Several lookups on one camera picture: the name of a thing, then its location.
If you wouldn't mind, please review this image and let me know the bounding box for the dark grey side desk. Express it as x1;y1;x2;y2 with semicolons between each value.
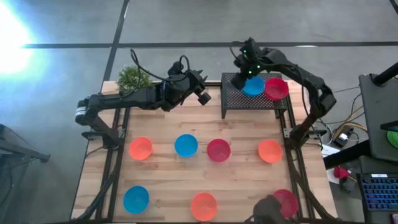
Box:
359;62;398;162

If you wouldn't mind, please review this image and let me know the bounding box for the blue mini plastic bowl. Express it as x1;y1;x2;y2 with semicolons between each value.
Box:
174;134;199;158
123;185;150;215
241;75;266;98

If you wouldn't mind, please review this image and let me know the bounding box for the backlit computer keyboard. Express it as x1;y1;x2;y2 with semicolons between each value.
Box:
356;173;398;213

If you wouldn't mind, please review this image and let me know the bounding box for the white paper sheet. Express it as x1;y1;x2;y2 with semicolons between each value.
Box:
321;144;341;158

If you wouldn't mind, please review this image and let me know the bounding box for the red mini plastic bowl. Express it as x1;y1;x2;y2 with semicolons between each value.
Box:
264;77;290;101
206;138;232;163
273;189;299;219

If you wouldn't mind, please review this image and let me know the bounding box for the small red floor object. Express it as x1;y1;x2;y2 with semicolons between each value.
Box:
333;166;351;180

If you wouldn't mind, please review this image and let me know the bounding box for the black perforated metal rack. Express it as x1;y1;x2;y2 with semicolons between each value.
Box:
220;72;289;120

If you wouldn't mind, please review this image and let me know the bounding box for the green filament spool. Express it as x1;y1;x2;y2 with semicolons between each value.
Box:
386;130;398;149

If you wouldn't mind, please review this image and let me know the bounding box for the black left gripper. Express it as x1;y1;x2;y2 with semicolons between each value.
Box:
161;61;212;108

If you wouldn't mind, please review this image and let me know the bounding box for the orange mini plastic bowl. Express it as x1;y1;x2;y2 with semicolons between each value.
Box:
257;139;284;164
190;192;218;222
128;136;154;161

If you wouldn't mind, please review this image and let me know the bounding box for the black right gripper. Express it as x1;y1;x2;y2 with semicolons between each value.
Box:
231;54;265;91

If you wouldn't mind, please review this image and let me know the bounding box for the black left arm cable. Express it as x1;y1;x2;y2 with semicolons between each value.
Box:
129;49;191;82

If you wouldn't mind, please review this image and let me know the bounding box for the small white power adapter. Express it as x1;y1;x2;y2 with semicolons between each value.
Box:
334;132;352;147

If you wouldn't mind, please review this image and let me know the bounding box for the small green potted plant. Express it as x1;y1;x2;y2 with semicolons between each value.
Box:
116;64;153;96

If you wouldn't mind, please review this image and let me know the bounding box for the black aluminium table frame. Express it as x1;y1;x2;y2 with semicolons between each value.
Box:
71;80;336;223

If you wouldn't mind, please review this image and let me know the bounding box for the dark grey side stand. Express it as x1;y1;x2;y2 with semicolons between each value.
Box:
0;123;51;224

